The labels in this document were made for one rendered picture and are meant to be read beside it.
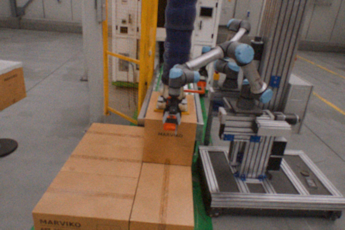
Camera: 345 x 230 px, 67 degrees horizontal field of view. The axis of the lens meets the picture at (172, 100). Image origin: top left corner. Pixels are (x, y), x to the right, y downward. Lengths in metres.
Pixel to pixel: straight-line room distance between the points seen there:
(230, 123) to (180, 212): 0.80
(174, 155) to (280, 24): 1.31
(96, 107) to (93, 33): 0.97
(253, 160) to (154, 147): 1.02
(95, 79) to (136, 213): 2.08
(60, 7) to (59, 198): 10.41
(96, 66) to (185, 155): 1.79
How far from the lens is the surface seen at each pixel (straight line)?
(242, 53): 1.73
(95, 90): 3.53
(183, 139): 2.07
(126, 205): 1.85
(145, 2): 3.22
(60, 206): 1.91
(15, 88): 3.23
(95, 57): 3.39
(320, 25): 13.21
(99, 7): 3.23
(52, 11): 12.04
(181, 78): 1.55
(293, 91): 2.40
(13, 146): 3.64
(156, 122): 2.01
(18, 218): 2.72
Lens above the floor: 1.84
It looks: 22 degrees down
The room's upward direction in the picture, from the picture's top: 5 degrees clockwise
